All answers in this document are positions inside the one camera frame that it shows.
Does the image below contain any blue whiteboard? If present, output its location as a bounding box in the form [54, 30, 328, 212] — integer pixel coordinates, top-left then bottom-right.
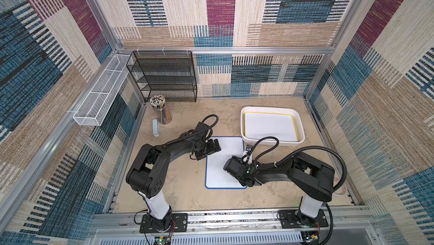
[205, 136, 248, 190]

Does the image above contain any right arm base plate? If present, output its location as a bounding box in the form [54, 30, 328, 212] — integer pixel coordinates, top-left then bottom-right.
[276, 209, 329, 229]

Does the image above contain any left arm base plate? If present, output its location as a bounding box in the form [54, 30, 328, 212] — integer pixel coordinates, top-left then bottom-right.
[140, 213, 188, 234]

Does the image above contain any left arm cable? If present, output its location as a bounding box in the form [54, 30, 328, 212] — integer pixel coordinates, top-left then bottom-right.
[199, 114, 219, 137]

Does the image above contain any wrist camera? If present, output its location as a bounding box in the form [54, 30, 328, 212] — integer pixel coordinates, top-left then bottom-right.
[243, 145, 253, 163]
[194, 122, 212, 138]

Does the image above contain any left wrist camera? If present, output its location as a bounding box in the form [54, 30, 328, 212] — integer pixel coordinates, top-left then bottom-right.
[194, 122, 212, 138]

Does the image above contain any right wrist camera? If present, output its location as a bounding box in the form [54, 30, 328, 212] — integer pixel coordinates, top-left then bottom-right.
[243, 145, 253, 163]

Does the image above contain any pencil cup holder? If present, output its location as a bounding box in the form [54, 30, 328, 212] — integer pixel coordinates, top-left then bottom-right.
[150, 95, 172, 125]

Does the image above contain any yellow whiteboard back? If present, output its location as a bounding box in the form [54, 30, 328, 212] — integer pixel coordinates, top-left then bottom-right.
[244, 112, 304, 142]

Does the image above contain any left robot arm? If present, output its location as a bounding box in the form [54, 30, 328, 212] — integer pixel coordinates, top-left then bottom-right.
[125, 128, 221, 231]

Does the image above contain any aluminium front rail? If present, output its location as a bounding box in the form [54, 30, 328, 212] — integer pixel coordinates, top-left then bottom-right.
[85, 205, 386, 245]

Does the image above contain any tape roll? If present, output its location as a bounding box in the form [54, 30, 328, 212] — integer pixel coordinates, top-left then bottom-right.
[333, 184, 348, 196]

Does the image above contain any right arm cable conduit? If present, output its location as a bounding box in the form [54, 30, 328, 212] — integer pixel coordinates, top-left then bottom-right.
[249, 136, 348, 245]

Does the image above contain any black mesh shelf rack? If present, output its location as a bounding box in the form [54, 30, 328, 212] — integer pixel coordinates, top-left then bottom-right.
[127, 51, 197, 102]

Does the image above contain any white storage box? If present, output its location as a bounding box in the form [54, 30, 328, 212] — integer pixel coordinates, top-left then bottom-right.
[240, 106, 306, 146]

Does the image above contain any white wire basket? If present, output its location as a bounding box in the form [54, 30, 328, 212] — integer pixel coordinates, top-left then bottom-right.
[73, 54, 130, 126]

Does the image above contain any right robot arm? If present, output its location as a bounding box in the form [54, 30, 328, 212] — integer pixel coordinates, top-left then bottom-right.
[223, 152, 335, 227]

